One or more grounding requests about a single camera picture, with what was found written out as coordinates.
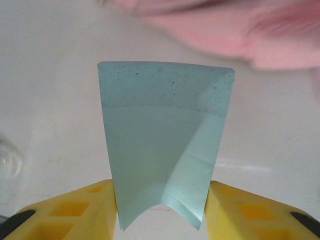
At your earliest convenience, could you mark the pink backpack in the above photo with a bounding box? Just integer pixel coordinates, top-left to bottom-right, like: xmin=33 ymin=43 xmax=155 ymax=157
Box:
xmin=99 ymin=0 xmax=320 ymax=101

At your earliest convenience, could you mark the blue sticky note pad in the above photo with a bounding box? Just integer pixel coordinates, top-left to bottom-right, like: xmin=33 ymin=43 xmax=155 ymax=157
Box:
xmin=96 ymin=61 xmax=236 ymax=232

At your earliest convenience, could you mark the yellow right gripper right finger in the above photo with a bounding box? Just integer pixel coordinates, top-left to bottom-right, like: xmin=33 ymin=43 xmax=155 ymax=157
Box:
xmin=203 ymin=180 xmax=320 ymax=240

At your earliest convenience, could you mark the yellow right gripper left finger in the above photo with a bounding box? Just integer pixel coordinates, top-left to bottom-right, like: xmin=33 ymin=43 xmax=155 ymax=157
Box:
xmin=23 ymin=179 xmax=119 ymax=240

